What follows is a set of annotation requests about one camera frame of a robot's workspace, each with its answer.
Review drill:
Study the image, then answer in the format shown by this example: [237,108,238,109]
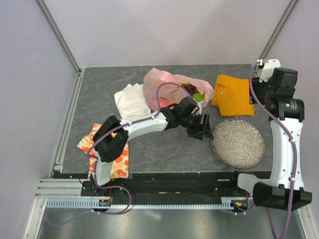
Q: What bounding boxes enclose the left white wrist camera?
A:
[192,102,203,116]

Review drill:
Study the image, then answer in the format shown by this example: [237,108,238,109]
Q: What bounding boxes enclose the orange folded t-shirt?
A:
[211,74,255,117]

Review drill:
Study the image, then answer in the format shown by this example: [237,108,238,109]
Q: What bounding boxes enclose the fake green fruit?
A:
[192,92,205,102]

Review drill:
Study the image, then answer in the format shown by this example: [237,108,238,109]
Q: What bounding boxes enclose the white folded cloth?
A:
[114,84,151,119]

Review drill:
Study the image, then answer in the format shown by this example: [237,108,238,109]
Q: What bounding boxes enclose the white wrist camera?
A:
[254,59,281,83]
[192,102,203,116]

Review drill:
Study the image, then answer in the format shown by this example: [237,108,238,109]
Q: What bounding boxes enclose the aluminium frame profile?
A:
[34,0,83,75]

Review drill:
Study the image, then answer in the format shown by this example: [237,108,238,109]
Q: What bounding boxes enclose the grey slotted cable duct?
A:
[46,196,250,209]

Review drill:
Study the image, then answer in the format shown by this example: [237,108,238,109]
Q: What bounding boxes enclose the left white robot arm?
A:
[87,97,213,196]

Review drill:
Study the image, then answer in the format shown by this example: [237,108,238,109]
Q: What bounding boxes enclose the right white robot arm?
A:
[228,67,313,211]

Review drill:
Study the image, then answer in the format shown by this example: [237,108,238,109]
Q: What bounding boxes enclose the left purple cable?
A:
[44,83,190,226]

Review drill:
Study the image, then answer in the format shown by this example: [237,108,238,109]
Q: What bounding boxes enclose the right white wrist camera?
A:
[254,59,281,83]

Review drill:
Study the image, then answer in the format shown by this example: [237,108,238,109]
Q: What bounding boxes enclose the pink plastic bag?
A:
[143,68,214,111]

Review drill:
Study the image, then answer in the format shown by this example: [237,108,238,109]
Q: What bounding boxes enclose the fake dark grapes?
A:
[183,84,198,95]

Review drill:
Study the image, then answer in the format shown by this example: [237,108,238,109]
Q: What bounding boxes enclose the floral patterned cloth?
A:
[77,123,129,179]

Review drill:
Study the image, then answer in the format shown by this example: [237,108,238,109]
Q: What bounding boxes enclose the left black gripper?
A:
[180,113,214,141]

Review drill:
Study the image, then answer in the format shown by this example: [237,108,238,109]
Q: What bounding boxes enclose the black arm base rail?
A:
[81,172,249,199]

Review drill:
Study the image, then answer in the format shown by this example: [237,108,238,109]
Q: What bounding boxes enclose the speckled glass plate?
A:
[209,119,265,169]

